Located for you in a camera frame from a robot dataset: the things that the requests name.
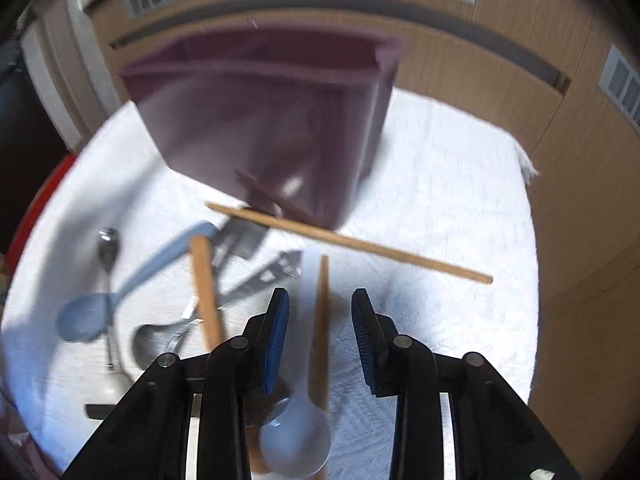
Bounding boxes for white ball handled spoon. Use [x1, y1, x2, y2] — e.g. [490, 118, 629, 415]
[96, 228, 132, 402]

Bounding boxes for smiley handle steel spoon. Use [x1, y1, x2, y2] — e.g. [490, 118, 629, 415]
[131, 250, 303, 370]

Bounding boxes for blue plastic spoon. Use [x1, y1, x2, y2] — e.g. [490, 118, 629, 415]
[55, 222, 219, 342]

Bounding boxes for wooden chopstick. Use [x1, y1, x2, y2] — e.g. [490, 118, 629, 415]
[206, 202, 494, 285]
[309, 255, 331, 412]

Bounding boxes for wooden spoon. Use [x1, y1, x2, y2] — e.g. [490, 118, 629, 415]
[190, 235, 270, 479]

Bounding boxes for black handled steel spoon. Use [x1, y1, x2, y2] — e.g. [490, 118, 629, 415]
[164, 218, 268, 353]

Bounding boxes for maroon plastic utensil bin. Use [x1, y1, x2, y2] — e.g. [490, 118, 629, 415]
[119, 22, 405, 230]

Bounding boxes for small grey vent grille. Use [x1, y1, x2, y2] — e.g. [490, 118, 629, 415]
[598, 44, 640, 132]

